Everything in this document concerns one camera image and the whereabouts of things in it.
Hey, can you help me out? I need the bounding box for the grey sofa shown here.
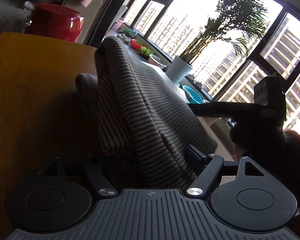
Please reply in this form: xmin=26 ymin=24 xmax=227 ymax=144
xmin=0 ymin=0 xmax=33 ymax=47

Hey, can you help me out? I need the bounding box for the right hand dark glove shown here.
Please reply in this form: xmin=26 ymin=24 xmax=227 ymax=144
xmin=230 ymin=125 xmax=300 ymax=207

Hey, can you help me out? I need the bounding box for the striped grey knit garment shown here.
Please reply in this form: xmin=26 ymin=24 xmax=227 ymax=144
xmin=76 ymin=37 xmax=217 ymax=189

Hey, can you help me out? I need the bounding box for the tall green potted plant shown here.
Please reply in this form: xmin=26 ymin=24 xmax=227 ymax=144
xmin=179 ymin=0 xmax=268 ymax=65

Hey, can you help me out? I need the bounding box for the teal plastic basin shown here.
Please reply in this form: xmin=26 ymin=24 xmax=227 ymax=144
xmin=183 ymin=86 xmax=204 ymax=104

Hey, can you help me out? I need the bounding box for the white ribbed plant pot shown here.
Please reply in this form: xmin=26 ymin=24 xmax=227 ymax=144
xmin=166 ymin=56 xmax=192 ymax=85

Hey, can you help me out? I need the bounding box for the beige laundry box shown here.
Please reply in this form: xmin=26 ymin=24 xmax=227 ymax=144
xmin=62 ymin=0 xmax=106 ymax=44

